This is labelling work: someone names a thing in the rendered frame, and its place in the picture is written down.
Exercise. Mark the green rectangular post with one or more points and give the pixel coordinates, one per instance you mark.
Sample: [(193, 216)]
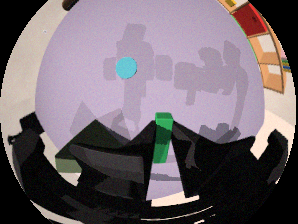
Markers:
[(164, 122)]

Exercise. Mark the cyan circle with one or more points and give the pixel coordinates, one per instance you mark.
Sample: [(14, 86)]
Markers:
[(126, 67)]

